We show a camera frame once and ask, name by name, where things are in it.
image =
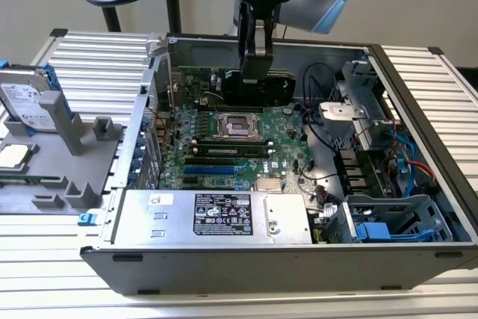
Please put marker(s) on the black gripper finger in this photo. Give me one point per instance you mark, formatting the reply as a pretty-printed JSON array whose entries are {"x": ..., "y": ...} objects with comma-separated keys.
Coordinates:
[{"x": 255, "y": 68}]

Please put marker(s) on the green GPU black shroud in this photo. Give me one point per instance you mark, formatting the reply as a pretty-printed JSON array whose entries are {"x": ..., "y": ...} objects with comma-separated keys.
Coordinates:
[{"x": 194, "y": 87}]

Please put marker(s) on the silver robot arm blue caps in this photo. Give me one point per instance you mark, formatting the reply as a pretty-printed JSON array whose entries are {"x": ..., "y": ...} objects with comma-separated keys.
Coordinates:
[{"x": 317, "y": 9}]

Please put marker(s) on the silver coin battery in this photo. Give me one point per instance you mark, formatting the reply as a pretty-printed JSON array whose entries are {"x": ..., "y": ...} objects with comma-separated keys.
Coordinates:
[{"x": 287, "y": 110}]

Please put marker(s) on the metal CPU socket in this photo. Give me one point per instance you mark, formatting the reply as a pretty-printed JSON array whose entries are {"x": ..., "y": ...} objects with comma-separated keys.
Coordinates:
[{"x": 239, "y": 126}]

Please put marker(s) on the black RAM slot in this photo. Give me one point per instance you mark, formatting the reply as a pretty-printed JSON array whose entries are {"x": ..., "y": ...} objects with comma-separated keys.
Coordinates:
[
  {"x": 209, "y": 109},
  {"x": 250, "y": 146},
  {"x": 250, "y": 155},
  {"x": 250, "y": 141},
  {"x": 250, "y": 151}
]

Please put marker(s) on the green motherboard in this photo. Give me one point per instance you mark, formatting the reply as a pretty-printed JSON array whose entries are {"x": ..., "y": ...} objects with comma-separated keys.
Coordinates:
[{"x": 284, "y": 147}]

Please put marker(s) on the green RAM stick white label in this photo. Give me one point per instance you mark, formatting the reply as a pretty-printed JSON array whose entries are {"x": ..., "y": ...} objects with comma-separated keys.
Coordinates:
[{"x": 224, "y": 151}]

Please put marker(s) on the silver metal drive cage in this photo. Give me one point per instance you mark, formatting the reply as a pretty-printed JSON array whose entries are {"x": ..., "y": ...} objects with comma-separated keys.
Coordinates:
[{"x": 343, "y": 111}]

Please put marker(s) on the long black expansion slot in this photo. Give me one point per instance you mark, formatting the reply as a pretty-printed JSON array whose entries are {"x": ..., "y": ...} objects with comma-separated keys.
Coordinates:
[{"x": 209, "y": 161}]

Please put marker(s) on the blue expansion slot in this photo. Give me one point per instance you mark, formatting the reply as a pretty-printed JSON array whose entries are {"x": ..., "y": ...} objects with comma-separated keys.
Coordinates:
[{"x": 209, "y": 170}]

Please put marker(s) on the small finned metal heatsink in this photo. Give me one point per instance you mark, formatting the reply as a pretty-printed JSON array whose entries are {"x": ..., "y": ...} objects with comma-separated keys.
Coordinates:
[{"x": 269, "y": 184}]

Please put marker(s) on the blue slot latch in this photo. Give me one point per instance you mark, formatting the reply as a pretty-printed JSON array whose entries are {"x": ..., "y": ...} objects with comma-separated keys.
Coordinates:
[
  {"x": 142, "y": 143},
  {"x": 134, "y": 177},
  {"x": 146, "y": 123},
  {"x": 139, "y": 153}
]

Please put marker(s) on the short black expansion slot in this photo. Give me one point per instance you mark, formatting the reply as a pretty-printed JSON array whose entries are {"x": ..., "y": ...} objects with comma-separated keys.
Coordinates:
[{"x": 190, "y": 180}]

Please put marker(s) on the black fan shroud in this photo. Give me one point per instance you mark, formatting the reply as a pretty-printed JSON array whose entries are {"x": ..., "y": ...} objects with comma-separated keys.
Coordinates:
[{"x": 354, "y": 173}]

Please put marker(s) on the black table corner cap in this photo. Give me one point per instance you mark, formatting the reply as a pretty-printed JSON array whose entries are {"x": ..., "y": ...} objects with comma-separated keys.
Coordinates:
[
  {"x": 58, "y": 32},
  {"x": 435, "y": 50}
]

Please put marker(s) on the silver power supply box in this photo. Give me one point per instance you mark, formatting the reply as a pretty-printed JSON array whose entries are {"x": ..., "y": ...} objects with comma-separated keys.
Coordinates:
[{"x": 138, "y": 207}]

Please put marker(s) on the grey parts rack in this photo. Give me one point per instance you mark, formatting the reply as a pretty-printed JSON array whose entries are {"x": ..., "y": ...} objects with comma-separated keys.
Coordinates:
[{"x": 86, "y": 162}]

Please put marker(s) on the black grey PC case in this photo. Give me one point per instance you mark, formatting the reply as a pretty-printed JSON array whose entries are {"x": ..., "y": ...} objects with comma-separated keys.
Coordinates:
[{"x": 261, "y": 274}]

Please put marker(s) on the blue grey disk bay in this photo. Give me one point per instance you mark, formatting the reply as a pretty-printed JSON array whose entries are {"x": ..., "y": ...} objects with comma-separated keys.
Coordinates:
[{"x": 407, "y": 218}]

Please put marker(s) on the blue square case latch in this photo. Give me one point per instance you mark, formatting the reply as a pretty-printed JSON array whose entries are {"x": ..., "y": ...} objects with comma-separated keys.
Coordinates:
[{"x": 87, "y": 219}]

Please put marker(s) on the hard disk in blue carrier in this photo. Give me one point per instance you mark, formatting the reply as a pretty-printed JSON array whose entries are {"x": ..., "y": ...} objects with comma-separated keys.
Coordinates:
[{"x": 22, "y": 102}]

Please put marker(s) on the silver CPU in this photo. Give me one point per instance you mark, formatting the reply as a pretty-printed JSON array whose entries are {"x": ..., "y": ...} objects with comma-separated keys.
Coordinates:
[{"x": 13, "y": 155}]

